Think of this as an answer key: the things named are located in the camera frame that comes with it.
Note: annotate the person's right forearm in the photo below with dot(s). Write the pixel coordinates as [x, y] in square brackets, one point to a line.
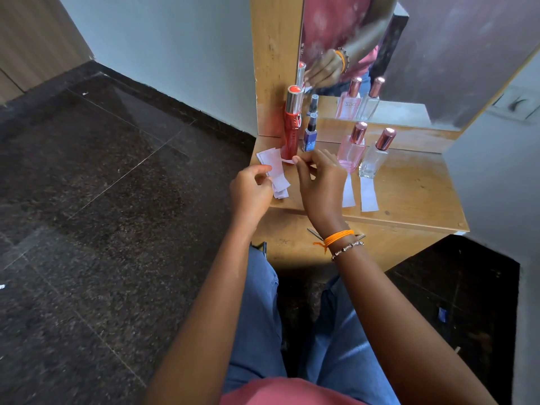
[392, 324]

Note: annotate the wooden dressing table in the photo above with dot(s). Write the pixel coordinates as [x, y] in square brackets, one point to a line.
[413, 189]

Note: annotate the pink shirt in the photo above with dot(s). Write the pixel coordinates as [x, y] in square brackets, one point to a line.
[287, 394]

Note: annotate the person's left fingers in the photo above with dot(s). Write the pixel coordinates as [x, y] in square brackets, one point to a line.
[265, 169]

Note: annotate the small blue floor scrap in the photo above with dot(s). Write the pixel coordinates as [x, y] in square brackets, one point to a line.
[442, 315]

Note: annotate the person's right hand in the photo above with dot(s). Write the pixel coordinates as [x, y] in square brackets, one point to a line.
[322, 193]

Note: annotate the person's left hand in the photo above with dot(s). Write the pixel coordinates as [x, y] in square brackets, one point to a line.
[247, 193]

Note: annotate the white wall socket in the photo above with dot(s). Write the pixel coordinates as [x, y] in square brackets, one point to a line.
[514, 103]

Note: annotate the wall mirror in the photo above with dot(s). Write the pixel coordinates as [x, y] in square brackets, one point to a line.
[430, 54]

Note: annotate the tall red perfume bottle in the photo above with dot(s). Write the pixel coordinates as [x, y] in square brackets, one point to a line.
[291, 122]

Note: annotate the pink perfume bottle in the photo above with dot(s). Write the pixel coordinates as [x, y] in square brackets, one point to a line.
[351, 153]

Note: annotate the blue jeans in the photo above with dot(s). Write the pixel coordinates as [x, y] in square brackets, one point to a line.
[257, 324]

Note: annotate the bundle of white paper strips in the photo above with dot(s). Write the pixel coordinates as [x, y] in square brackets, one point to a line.
[276, 164]

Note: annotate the clear perfume bottle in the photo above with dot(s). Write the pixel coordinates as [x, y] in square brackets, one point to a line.
[373, 162]

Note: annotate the white paper strip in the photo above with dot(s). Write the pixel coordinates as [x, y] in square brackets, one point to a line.
[349, 191]
[369, 196]

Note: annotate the small blue perfume bottle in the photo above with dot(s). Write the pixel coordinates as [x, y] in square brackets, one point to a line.
[309, 137]

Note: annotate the person's left forearm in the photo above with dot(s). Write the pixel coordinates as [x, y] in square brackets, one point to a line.
[202, 320]

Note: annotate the person's right thumb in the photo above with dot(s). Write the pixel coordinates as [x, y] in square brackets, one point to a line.
[300, 169]

